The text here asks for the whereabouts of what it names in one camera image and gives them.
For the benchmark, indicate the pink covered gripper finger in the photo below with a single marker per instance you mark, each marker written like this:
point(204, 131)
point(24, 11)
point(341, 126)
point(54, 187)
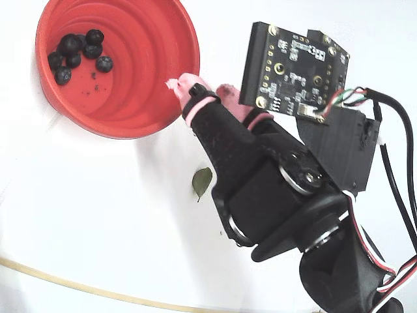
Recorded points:
point(221, 137)

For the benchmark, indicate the pink stained gripper finger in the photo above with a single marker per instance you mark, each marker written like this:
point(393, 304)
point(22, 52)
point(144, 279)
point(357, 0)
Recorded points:
point(238, 107)

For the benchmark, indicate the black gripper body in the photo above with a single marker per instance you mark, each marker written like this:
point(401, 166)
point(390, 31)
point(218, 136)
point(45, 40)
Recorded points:
point(257, 189)

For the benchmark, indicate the round dark blueberry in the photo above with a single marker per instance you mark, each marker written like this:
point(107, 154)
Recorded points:
point(104, 64)
point(63, 75)

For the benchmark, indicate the small dark blueberry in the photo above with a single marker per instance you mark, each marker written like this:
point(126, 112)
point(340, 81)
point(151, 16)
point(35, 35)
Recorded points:
point(73, 61)

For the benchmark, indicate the oval dark blueberry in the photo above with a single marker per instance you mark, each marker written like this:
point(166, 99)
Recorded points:
point(70, 44)

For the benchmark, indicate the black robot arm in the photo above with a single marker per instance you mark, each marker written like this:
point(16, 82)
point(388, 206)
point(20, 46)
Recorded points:
point(339, 280)

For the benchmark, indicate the red collapsible cup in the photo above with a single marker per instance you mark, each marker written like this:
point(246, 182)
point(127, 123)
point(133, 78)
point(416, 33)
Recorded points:
point(146, 65)

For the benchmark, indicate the green leaf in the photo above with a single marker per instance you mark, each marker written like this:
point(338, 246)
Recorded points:
point(201, 181)

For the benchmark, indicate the long wooden stick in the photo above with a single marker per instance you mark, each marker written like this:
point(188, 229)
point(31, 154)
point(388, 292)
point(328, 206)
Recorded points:
point(97, 290)

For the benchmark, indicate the black camera circuit board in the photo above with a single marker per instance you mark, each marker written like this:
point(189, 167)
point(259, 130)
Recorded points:
point(317, 36)
point(293, 65)

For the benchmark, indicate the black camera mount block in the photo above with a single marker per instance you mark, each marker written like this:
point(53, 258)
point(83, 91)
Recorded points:
point(345, 153)

